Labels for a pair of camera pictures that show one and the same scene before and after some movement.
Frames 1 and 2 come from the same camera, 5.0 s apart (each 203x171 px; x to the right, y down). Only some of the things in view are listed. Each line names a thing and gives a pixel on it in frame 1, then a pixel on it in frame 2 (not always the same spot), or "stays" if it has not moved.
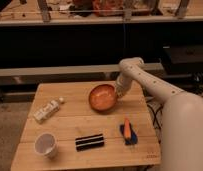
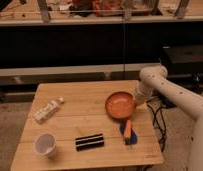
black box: [184, 59] stays
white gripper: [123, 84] → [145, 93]
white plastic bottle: [47, 110] stays
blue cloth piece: [133, 139] stays
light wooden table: [88, 126] stays
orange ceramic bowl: [102, 98] → [120, 105]
